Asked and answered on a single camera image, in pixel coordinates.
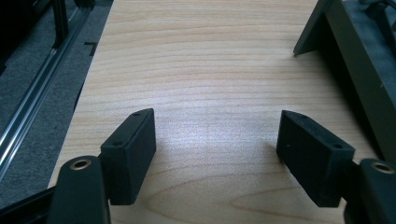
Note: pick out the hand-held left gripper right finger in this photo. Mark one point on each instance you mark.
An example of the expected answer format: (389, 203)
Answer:
(311, 161)

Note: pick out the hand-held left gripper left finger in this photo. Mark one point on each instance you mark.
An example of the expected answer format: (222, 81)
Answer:
(127, 161)

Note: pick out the dark green box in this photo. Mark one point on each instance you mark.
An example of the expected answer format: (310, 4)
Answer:
(358, 46)

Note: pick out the aluminium frame rail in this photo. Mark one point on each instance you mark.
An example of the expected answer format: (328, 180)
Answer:
(37, 90)

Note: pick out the black stand post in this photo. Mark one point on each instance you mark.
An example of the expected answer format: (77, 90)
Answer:
(60, 21)

